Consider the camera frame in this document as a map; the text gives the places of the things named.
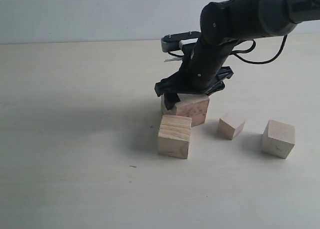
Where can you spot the largest wooden cube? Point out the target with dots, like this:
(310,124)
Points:
(190,105)

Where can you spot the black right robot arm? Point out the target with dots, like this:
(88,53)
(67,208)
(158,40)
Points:
(223,26)

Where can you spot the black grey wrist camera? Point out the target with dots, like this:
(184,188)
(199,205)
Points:
(175,42)

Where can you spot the striped medium-large wooden cube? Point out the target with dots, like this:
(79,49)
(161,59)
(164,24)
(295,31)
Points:
(174,134)

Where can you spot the medium pale wooden cube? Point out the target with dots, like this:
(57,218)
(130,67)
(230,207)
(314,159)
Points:
(278,139)

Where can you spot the smallest wooden cube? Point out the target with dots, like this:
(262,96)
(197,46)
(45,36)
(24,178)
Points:
(230,125)

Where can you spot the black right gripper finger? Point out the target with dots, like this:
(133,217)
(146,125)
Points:
(166,87)
(217,84)

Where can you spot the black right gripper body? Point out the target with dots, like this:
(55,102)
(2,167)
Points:
(200,65)

